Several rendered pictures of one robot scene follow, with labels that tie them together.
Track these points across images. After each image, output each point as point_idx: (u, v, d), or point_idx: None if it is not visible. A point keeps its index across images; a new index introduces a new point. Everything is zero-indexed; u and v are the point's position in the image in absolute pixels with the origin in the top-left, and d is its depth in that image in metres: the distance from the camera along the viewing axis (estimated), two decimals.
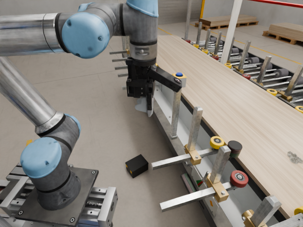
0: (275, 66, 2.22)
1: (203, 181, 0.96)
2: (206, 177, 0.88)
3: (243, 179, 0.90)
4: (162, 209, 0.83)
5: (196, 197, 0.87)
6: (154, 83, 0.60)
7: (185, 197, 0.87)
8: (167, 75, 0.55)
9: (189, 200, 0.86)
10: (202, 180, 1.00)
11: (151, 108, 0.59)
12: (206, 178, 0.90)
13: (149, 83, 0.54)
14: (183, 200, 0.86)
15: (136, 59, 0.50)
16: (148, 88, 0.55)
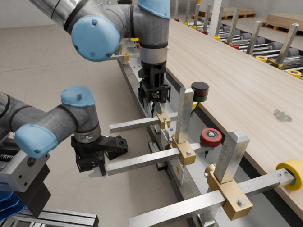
0: (268, 41, 2.04)
1: (167, 142, 0.77)
2: (167, 133, 0.69)
3: (216, 136, 0.72)
4: (108, 171, 0.64)
5: (155, 158, 0.69)
6: None
7: (141, 157, 0.69)
8: None
9: (144, 161, 0.68)
10: (168, 143, 0.81)
11: None
12: (168, 136, 0.72)
13: None
14: (137, 161, 0.68)
15: (167, 58, 0.50)
16: None
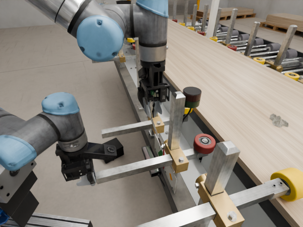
0: (266, 42, 2.01)
1: (160, 148, 0.75)
2: (156, 130, 0.69)
3: (209, 142, 0.69)
4: (97, 179, 0.62)
5: (146, 165, 0.66)
6: None
7: (131, 165, 0.66)
8: None
9: (135, 168, 0.65)
10: (162, 152, 0.78)
11: None
12: (158, 136, 0.71)
13: None
14: (128, 168, 0.65)
15: (166, 57, 0.50)
16: None
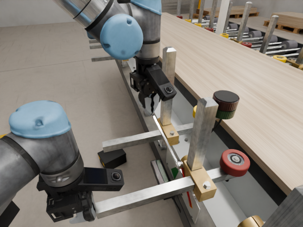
0: (280, 39, 1.86)
1: (176, 165, 0.59)
2: (165, 138, 0.60)
3: (242, 161, 0.54)
4: (98, 213, 0.47)
5: (161, 192, 0.51)
6: None
7: (142, 192, 0.51)
8: (161, 80, 0.52)
9: (147, 197, 0.50)
10: (183, 176, 0.60)
11: (143, 106, 0.60)
12: (170, 147, 0.60)
13: (143, 82, 0.55)
14: (138, 197, 0.50)
15: None
16: (141, 86, 0.56)
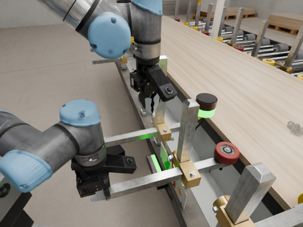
0: (273, 42, 1.94)
1: (168, 159, 0.68)
2: (161, 137, 0.65)
3: (232, 152, 0.63)
4: (112, 193, 0.56)
5: (165, 177, 0.60)
6: None
7: (149, 176, 0.60)
8: (161, 80, 0.52)
9: (153, 180, 0.59)
10: (172, 166, 0.70)
11: (143, 106, 0.60)
12: (164, 143, 0.66)
13: (143, 82, 0.55)
14: (145, 181, 0.59)
15: (135, 54, 0.53)
16: (141, 86, 0.56)
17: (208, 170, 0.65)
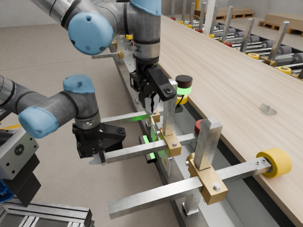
0: (262, 39, 2.06)
1: (155, 135, 0.79)
2: (154, 126, 0.71)
3: None
4: (107, 159, 0.67)
5: (151, 147, 0.72)
6: None
7: (138, 147, 0.72)
8: (161, 80, 0.52)
9: (141, 149, 0.71)
10: None
11: (143, 106, 0.60)
12: (155, 129, 0.74)
13: (143, 82, 0.55)
14: (135, 149, 0.71)
15: (134, 54, 0.53)
16: (141, 86, 0.56)
17: (189, 143, 0.77)
